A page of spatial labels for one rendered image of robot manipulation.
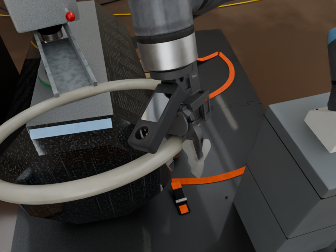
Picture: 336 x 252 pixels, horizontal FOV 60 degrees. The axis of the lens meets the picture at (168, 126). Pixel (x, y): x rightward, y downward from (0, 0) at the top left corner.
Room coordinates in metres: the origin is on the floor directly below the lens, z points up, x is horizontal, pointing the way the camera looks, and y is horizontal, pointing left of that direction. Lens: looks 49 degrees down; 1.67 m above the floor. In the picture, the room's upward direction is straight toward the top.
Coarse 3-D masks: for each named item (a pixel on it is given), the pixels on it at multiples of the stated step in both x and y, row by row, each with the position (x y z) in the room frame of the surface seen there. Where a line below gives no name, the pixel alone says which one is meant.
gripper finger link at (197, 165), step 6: (186, 144) 0.30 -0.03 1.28; (192, 144) 0.30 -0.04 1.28; (204, 144) 0.32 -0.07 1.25; (210, 144) 0.33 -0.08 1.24; (186, 150) 0.30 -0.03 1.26; (192, 150) 0.29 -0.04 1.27; (204, 150) 0.31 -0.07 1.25; (192, 156) 0.29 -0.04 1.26; (204, 156) 0.31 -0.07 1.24; (192, 162) 0.29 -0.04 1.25; (198, 162) 0.28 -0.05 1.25; (192, 168) 0.28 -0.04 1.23; (198, 168) 0.28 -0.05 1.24; (198, 174) 0.28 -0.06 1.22
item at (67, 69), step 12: (36, 36) 0.89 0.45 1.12; (72, 36) 0.89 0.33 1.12; (48, 48) 0.88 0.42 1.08; (60, 48) 0.88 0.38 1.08; (72, 48) 0.88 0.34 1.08; (48, 60) 0.81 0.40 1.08; (60, 60) 0.81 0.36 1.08; (72, 60) 0.81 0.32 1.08; (84, 60) 0.74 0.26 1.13; (48, 72) 0.69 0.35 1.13; (60, 72) 0.74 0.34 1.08; (72, 72) 0.74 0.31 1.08; (84, 72) 0.74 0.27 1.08; (60, 84) 0.68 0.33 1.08; (72, 84) 0.68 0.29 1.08; (84, 84) 0.68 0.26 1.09; (96, 84) 0.64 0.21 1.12
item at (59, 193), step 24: (72, 96) 0.60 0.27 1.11; (24, 120) 0.50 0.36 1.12; (168, 144) 0.30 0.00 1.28; (120, 168) 0.25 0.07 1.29; (144, 168) 0.25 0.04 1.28; (0, 192) 0.22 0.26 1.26; (24, 192) 0.22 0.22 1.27; (48, 192) 0.21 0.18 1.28; (72, 192) 0.21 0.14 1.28; (96, 192) 0.21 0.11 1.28
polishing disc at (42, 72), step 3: (42, 63) 1.05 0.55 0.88; (39, 66) 1.03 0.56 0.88; (42, 66) 1.03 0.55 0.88; (39, 69) 1.01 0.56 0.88; (42, 69) 1.01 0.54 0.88; (45, 69) 1.01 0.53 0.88; (39, 72) 0.99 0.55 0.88; (42, 72) 0.99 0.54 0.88; (45, 72) 0.99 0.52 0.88; (39, 75) 0.97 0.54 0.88; (42, 75) 0.97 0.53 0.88; (45, 75) 0.97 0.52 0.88; (42, 78) 0.95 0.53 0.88; (45, 78) 0.95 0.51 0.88; (48, 78) 0.95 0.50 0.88; (42, 81) 0.94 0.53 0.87; (45, 81) 0.93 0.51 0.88; (48, 81) 0.93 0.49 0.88; (48, 84) 0.93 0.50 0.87
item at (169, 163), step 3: (165, 135) 0.33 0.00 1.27; (168, 135) 0.33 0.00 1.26; (171, 135) 0.34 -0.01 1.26; (165, 138) 0.33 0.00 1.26; (168, 138) 0.33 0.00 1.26; (162, 141) 0.33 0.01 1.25; (171, 159) 0.32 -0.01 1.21; (168, 162) 0.31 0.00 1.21; (171, 162) 0.32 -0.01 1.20; (168, 165) 0.31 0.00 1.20; (171, 165) 0.31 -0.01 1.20; (171, 168) 0.31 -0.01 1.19
